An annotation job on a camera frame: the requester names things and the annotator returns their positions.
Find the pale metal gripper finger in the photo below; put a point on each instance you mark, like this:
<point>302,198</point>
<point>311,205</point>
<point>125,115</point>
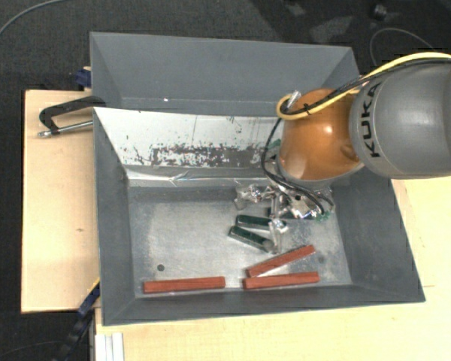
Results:
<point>252,194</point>
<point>276,235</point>

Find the red-brown flat block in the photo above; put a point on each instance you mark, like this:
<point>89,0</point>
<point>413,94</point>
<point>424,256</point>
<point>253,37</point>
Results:
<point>282,260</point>
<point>184,284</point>
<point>282,280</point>

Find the dark green flat block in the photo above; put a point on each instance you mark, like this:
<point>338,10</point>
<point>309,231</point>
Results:
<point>253,221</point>
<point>248,236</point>

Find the grey metal bin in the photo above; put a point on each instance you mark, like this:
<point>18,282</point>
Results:
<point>180,239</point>

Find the pale wood board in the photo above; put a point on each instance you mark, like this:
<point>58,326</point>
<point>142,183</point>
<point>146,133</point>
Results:
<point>56,209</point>

